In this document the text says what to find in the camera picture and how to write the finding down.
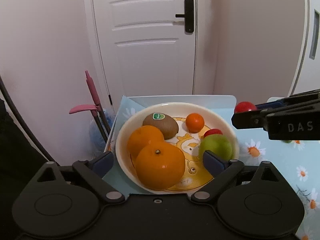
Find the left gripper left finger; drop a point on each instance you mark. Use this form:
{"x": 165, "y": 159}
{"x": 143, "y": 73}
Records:
{"x": 92, "y": 173}

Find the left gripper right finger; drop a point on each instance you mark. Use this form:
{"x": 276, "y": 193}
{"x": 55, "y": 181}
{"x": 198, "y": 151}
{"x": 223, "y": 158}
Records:
{"x": 224, "y": 172}

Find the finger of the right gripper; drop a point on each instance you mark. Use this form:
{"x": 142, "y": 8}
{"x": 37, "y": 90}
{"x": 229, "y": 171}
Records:
{"x": 250, "y": 119}
{"x": 272, "y": 104}

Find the red tomato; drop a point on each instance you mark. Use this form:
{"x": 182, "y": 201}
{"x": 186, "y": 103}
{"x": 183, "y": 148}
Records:
{"x": 212, "y": 132}
{"x": 244, "y": 106}

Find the green apple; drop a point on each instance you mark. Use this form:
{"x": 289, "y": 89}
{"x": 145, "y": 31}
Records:
{"x": 218, "y": 144}

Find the small orange mandarin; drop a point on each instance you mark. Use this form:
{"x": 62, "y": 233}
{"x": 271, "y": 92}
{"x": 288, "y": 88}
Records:
{"x": 194, "y": 122}

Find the large orange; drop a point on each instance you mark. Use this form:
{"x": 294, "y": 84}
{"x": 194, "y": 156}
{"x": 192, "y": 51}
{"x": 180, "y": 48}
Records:
{"x": 160, "y": 165}
{"x": 142, "y": 137}

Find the white wardrobe sliding door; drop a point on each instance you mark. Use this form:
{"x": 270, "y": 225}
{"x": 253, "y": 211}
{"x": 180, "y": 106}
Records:
{"x": 306, "y": 76}

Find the black clothes rack pole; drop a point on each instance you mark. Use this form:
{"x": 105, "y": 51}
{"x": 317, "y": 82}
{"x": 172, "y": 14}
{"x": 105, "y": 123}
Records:
{"x": 22, "y": 123}

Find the white yellow cartoon plate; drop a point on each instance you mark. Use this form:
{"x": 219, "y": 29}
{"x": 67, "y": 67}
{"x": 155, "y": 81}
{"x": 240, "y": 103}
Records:
{"x": 180, "y": 149}

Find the brown kiwi with sticker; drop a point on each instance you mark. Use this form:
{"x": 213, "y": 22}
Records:
{"x": 165, "y": 123}

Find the black garment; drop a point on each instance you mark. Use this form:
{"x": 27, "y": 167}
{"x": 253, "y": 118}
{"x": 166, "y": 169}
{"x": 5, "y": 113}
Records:
{"x": 19, "y": 163}

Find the white panel door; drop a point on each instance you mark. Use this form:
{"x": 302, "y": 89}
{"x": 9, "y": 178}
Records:
{"x": 140, "y": 48}

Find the pink dustpan handle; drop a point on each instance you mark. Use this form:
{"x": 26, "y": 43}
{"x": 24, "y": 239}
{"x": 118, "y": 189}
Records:
{"x": 83, "y": 108}

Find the black door lock handle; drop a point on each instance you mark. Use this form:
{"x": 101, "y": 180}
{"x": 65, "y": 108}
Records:
{"x": 188, "y": 16}

